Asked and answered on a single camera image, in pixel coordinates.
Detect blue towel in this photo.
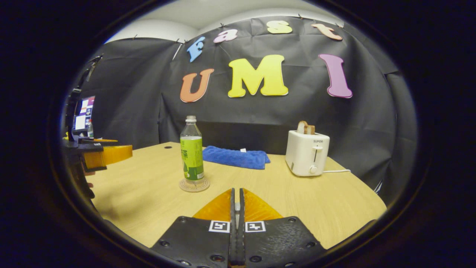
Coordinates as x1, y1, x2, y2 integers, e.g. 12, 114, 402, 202
202, 146, 271, 170

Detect green label water bottle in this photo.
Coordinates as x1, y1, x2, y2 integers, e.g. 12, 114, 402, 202
180, 115, 205, 182

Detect round brown coaster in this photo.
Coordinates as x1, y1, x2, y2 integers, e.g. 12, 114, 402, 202
179, 177, 210, 193

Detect computer monitor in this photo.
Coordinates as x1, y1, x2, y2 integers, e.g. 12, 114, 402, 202
74, 96, 96, 131

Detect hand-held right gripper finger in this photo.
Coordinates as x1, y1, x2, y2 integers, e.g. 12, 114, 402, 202
151, 188, 237, 268
239, 188, 328, 268

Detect white toaster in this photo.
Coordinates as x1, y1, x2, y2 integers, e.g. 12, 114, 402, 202
285, 130, 330, 177

